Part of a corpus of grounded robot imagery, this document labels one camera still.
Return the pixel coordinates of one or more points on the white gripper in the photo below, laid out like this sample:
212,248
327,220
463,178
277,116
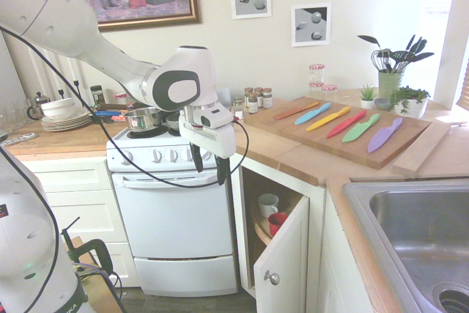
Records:
216,140

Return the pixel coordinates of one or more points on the white cabinet door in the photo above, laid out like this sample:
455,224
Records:
289,254

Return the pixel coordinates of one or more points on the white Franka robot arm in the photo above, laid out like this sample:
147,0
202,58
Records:
110,56

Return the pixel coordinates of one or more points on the white corner base cabinet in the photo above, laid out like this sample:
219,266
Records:
236,199

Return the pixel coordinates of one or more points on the metal cabinet door knob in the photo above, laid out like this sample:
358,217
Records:
272,278

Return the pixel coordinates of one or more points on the white drawer cabinet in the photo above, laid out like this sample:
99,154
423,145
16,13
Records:
84,199

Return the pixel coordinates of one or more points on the white stove knob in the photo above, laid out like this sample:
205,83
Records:
126,156
208,154
172,155
186,154
157,155

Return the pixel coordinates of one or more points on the black stove burner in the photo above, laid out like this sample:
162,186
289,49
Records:
146,133
174,132

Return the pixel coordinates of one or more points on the gray saucepan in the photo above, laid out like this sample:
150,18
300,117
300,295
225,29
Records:
173,121

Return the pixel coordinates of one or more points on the white stove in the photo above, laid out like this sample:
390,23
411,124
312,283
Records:
176,217

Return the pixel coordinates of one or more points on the small glass shaker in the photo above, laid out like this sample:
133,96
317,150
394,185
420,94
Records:
238,105

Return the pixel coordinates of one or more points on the white mug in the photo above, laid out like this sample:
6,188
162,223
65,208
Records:
267,205

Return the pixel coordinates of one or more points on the stainless steel pot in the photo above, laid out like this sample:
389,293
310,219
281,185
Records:
141,120

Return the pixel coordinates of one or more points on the wooden lazy susan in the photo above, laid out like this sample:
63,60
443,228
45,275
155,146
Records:
262,234

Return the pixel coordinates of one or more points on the red mug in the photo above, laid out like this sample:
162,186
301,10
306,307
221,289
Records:
276,222

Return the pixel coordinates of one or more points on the orange knife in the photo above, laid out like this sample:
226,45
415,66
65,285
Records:
293,111

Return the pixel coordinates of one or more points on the red snack packet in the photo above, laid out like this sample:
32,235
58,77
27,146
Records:
119,118

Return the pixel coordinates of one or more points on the jar with red checked lid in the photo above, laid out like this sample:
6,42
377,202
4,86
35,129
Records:
121,97

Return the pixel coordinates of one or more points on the blue knife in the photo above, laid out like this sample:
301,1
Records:
311,115

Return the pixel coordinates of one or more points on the white oven bottom drawer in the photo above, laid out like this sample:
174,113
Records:
183,276

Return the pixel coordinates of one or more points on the black sunglasses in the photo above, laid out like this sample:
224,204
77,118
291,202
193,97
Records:
102,119

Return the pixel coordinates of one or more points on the yellow knife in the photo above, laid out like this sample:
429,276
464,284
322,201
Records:
326,120

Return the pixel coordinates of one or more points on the glass jar red checked lid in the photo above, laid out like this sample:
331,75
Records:
317,73
329,92
315,90

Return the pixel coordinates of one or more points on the dark pepper jar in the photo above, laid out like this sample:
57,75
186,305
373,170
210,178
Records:
97,96

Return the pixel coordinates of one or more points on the black bar clamp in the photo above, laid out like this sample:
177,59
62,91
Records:
99,249

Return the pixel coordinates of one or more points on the red knife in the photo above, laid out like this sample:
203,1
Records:
346,125

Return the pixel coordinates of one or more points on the stack of white plates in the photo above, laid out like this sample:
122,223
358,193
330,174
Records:
66,124

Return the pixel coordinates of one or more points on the green knife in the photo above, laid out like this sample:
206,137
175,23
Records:
361,129

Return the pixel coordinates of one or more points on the white bowl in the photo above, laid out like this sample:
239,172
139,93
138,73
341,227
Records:
58,107

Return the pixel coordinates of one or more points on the brown wooden board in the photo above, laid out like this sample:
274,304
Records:
104,294

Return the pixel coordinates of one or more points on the small succulent in white pot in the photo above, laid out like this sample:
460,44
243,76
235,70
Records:
367,100

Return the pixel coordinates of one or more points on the purple knife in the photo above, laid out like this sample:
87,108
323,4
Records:
383,139

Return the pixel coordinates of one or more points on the white radiator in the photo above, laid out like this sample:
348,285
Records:
55,74

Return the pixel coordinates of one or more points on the french press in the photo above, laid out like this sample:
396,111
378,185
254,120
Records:
38,104

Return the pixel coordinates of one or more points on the small gray bowl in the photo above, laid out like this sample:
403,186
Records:
383,103

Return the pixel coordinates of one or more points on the large wooden cutting board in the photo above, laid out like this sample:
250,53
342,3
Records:
395,140

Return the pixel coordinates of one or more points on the black white patterned tool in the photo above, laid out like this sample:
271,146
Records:
16,139

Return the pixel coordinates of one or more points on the green utensil holder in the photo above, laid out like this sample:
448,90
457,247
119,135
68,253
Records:
390,84

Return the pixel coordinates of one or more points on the metal whisk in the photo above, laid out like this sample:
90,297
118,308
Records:
379,59

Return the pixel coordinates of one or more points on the black serving spoon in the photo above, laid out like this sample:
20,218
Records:
368,39

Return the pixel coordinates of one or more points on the clear glass container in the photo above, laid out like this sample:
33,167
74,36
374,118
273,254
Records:
12,115

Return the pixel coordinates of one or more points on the trailing plant in white pot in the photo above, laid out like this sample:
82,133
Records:
410,102

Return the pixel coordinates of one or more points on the light wooden plank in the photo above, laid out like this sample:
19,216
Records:
421,151

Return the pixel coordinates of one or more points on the stainless steel sink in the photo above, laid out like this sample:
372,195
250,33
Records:
414,232

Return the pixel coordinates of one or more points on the black slotted spoon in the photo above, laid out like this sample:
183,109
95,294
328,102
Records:
399,58

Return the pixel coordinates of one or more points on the black spatula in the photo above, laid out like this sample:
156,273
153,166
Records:
416,44

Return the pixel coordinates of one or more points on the wooden window blind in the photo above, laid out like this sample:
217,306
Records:
463,85

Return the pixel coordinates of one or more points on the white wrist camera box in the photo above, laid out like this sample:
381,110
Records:
216,117

